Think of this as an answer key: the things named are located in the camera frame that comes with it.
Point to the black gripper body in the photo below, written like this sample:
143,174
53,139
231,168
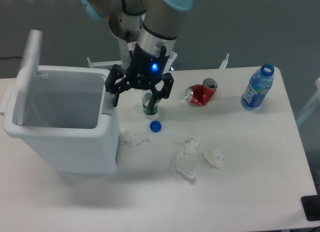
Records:
146,70

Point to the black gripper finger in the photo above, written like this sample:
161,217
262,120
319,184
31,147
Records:
164,92
118,81

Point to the white push-top trash can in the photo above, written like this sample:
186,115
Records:
64,114

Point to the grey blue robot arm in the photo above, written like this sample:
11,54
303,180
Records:
176,9

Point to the crushed red soda can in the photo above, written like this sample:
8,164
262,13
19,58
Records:
200,94

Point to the crumpled tissue near can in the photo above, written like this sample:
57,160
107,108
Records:
133,138

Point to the white bottle cap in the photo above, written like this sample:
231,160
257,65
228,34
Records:
137,109

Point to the blue bottle cap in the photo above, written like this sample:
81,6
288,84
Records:
155,126

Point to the crumpled tissue upper middle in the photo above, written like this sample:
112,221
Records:
191,145

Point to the crumpled tissue lower middle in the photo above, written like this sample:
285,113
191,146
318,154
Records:
184,168

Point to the crumpled tissue right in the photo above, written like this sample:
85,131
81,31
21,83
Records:
213,157

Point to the blue plastic drink bottle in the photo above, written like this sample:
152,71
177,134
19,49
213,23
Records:
259,84

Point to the black device at edge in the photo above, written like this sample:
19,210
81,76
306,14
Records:
311,205

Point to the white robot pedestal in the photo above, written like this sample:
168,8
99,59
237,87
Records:
125,49

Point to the white frame at right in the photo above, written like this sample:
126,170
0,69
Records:
310,106

